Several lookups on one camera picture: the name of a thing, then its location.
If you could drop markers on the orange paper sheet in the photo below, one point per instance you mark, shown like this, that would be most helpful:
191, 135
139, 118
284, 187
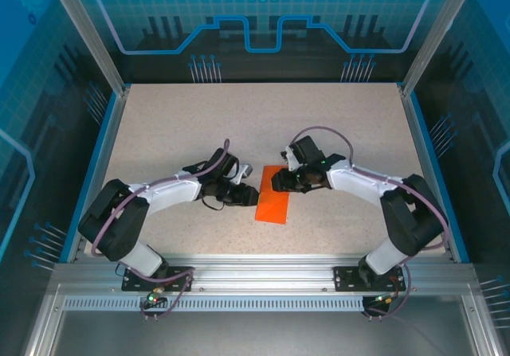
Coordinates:
273, 210

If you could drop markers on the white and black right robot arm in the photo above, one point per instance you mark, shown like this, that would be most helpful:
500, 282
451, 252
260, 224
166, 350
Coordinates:
358, 185

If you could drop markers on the aluminium front beam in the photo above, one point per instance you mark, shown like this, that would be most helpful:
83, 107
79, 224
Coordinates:
263, 272

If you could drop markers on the grey metal tray panel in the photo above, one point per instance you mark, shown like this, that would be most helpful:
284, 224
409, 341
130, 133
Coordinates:
259, 336

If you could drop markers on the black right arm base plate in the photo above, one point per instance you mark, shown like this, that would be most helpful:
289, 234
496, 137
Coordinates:
346, 280

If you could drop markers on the aluminium side rail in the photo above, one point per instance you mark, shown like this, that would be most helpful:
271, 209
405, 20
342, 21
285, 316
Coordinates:
107, 153
425, 153

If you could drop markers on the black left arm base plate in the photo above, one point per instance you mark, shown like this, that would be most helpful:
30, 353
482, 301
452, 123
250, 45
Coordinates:
137, 280

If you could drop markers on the aluminium corner post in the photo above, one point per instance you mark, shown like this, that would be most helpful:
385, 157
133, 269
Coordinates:
436, 33
91, 33

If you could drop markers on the aluminium lower frame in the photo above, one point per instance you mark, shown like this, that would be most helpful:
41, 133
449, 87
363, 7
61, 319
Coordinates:
43, 326

